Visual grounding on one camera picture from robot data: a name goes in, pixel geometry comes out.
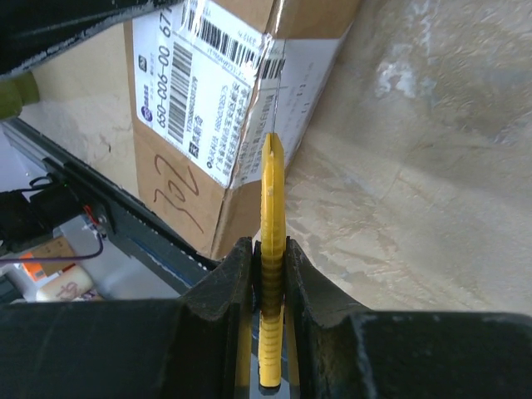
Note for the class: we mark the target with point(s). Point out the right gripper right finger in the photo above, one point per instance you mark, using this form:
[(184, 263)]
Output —
[(338, 348)]

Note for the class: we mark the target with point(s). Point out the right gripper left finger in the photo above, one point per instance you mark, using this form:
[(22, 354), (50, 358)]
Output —
[(196, 346)]

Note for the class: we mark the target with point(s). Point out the aluminium rail frame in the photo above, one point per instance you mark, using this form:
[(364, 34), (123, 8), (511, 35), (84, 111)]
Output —
[(32, 144)]

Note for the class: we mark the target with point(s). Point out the cream printed box below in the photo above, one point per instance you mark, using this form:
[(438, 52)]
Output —
[(68, 286)]

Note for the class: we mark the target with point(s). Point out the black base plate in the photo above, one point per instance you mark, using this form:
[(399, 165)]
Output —
[(129, 225)]

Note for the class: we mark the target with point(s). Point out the brown cardboard express box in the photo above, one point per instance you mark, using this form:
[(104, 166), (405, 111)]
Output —
[(209, 80)]

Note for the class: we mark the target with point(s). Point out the yellow utility knife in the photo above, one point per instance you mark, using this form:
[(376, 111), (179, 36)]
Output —
[(273, 244)]

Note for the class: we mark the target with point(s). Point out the olive green plastic bin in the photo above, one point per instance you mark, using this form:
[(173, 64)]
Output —
[(17, 93)]

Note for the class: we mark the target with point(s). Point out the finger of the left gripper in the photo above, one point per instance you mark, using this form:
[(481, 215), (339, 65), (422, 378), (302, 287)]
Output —
[(35, 31)]

